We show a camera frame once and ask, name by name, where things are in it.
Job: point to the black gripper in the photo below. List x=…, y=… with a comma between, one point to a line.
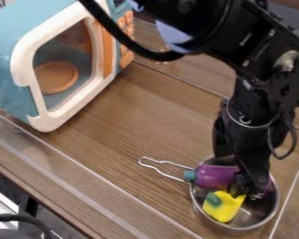
x=250, y=141

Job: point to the purple toy eggplant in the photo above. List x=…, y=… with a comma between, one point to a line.
x=211, y=176

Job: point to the silver pot with wire handle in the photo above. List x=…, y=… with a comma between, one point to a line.
x=256, y=210

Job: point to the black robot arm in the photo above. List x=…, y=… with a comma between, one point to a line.
x=239, y=33

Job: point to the yellow toy vegetable piece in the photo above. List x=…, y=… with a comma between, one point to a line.
x=220, y=205

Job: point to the clear acrylic front barrier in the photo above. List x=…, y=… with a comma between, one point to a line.
x=93, y=205

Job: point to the blue toy microwave oven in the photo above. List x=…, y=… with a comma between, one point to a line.
x=59, y=58

